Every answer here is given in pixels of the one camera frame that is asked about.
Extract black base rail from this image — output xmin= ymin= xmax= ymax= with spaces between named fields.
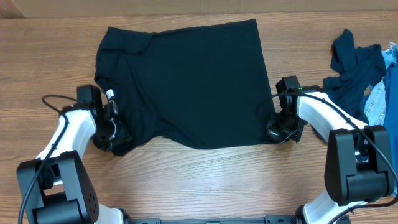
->
xmin=127 ymin=215 xmax=304 ymax=224

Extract black t-shirt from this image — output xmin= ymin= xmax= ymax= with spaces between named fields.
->
xmin=95 ymin=19 xmax=274 ymax=156

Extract dark navy shirt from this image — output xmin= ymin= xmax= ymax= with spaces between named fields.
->
xmin=323 ymin=29 xmax=386 ymax=124

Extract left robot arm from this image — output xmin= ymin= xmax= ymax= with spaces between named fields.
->
xmin=17 ymin=85 xmax=133 ymax=224

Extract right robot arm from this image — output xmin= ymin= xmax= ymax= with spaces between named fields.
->
xmin=264 ymin=76 xmax=397 ymax=224

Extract blue garment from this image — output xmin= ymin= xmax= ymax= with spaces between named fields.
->
xmin=382 ymin=62 xmax=398 ymax=197

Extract light blue denim jeans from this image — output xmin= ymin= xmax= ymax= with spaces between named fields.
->
xmin=364 ymin=42 xmax=397 ymax=126

